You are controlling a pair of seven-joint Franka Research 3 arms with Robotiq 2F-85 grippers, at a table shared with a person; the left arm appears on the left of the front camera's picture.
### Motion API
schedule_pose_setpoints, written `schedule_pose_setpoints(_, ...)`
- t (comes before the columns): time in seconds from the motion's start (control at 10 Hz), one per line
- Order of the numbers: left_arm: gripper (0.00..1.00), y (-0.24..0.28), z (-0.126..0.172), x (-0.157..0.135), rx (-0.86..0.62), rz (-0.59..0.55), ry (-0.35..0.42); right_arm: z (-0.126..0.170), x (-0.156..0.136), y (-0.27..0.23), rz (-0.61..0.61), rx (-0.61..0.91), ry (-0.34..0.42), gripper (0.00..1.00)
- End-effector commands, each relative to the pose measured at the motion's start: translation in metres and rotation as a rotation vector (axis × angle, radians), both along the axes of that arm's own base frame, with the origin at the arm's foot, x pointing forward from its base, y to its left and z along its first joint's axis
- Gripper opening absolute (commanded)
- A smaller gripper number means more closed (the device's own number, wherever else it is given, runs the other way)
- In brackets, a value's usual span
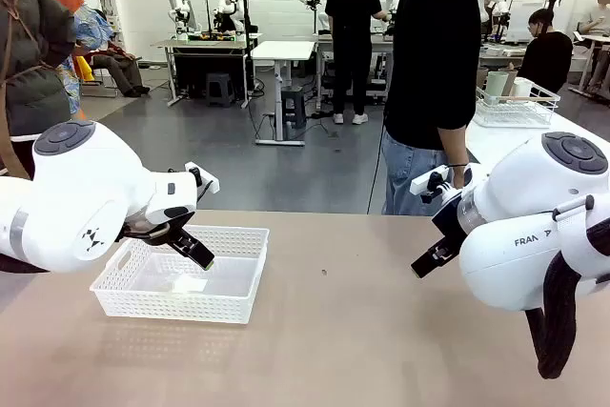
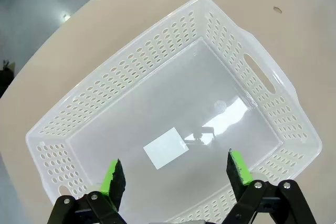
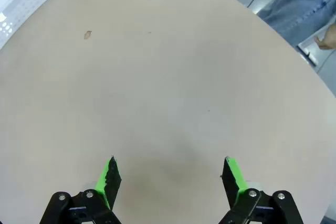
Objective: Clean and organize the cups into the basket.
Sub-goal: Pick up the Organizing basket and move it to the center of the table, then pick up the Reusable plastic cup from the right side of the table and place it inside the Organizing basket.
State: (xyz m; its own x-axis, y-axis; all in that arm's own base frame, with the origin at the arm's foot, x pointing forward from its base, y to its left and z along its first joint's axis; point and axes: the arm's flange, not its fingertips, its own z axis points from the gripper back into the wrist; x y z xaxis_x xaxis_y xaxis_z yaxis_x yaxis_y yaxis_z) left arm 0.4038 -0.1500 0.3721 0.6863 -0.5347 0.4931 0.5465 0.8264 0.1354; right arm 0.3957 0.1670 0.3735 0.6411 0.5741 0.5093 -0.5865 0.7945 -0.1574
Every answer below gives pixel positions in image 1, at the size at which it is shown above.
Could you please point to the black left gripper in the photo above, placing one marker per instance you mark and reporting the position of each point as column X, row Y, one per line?
column 152, row 228

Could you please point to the white cup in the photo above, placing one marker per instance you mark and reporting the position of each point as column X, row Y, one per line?
column 522, row 87

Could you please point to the blue patterned garment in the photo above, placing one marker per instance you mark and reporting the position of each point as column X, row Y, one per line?
column 93, row 26

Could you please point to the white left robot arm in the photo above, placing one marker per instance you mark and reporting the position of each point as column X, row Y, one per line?
column 86, row 173

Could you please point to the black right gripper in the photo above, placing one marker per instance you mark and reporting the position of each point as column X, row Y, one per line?
column 450, row 221

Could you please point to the white office desk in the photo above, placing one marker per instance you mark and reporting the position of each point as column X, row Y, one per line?
column 593, row 40

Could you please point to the white standing desk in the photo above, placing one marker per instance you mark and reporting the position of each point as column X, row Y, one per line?
column 283, row 49

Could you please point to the person in black t-shirt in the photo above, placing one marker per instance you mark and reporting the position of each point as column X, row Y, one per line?
column 355, row 21

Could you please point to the person in dark coat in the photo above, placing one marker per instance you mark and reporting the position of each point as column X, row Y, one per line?
column 33, row 68

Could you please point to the white paper label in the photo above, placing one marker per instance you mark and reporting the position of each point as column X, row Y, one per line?
column 188, row 284

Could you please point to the person's right hand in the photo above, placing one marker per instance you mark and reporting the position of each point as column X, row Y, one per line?
column 458, row 177

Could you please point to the seated person in grey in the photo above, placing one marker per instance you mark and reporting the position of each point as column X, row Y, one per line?
column 595, row 16

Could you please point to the white framed robot table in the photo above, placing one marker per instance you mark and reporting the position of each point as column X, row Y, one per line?
column 320, row 52

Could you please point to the grey plastic stool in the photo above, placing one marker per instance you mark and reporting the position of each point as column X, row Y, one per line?
column 220, row 87
column 293, row 104

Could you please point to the white perforated plastic basket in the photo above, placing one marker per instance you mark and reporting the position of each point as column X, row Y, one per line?
column 143, row 304

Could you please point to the seated person in plaid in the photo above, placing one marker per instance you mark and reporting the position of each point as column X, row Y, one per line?
column 119, row 68

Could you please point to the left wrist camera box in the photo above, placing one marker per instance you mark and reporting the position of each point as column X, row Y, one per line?
column 205, row 178

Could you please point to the seated person with glasses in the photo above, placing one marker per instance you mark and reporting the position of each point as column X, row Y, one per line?
column 548, row 54

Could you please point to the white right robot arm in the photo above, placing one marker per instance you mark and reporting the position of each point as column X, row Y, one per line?
column 514, row 254

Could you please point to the black framed robot table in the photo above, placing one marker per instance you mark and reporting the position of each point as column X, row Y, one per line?
column 209, row 42

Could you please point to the person in black top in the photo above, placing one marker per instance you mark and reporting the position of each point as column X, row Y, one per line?
column 429, row 45

